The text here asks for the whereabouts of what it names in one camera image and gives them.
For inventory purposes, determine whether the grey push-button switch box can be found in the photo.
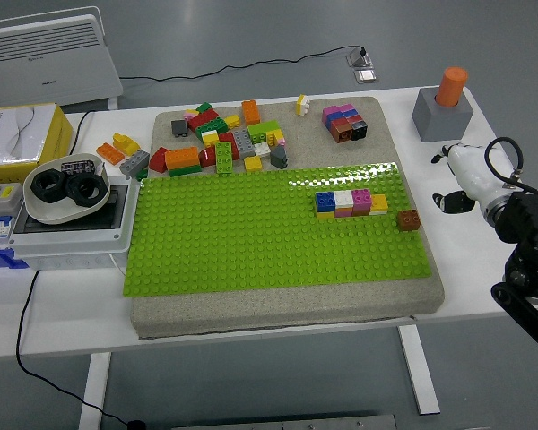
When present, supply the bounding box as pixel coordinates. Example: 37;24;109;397
0;182;23;219

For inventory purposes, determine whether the green flat brick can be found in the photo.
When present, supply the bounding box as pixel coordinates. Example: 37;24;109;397
168;164;204;178

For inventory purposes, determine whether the orange cylinder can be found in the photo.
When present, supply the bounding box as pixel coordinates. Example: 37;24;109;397
433;66;470;108

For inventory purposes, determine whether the brown square brick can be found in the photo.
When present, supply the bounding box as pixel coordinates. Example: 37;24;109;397
396;209;421;233

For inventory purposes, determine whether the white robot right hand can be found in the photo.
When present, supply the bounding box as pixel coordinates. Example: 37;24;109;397
431;142;508;215

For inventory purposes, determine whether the grey block holder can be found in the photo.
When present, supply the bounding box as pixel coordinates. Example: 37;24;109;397
411;86;475;143

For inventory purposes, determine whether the small black printed part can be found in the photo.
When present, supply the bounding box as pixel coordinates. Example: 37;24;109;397
60;159;95;175

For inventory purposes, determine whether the white panel heater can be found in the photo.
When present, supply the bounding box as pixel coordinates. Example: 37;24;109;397
0;6;125;113

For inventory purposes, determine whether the black power cable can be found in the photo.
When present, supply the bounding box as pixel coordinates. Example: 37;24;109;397
16;109;147;430

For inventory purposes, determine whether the lime green brick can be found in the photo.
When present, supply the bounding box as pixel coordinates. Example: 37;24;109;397
247;120;279;144

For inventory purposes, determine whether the yellow sloped brick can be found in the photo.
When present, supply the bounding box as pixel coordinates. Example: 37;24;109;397
112;133;141;157

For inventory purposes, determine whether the yellow and white carton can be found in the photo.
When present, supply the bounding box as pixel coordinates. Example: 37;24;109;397
0;102;74;185

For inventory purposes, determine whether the white table leg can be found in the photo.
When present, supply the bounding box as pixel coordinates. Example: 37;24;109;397
397;325;441;417
78;352;112;430

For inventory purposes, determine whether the red sloped brick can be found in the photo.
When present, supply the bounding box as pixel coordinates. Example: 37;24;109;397
148;146;171;174

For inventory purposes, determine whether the open metal floor socket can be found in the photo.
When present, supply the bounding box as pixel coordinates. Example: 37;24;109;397
345;46;376;68

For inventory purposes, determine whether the grey electrical enclosure box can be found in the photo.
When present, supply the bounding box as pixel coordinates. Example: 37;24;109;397
7;175;140;271

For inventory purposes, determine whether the grey-brown mat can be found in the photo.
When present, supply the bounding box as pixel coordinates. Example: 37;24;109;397
129;96;446;340

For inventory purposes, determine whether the large orange brick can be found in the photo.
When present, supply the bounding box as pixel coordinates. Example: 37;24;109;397
164;146;201;171

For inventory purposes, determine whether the green studded baseplate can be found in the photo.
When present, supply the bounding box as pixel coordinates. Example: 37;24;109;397
121;161;434;297

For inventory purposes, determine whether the dark grey sloped brick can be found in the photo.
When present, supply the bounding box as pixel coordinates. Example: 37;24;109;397
269;145;289;169

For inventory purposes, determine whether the black heater cable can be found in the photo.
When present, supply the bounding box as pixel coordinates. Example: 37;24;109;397
118;44;364;82

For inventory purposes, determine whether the long green brick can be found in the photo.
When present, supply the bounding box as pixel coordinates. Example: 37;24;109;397
214;141;235;175

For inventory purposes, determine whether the large red brick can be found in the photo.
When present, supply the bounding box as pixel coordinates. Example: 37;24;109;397
187;108;221;133

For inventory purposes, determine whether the large black nut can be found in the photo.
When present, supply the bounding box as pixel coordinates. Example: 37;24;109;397
30;168;68;205
65;173;107;207

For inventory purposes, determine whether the white bowl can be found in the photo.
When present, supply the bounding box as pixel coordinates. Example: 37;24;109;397
22;153;112;226

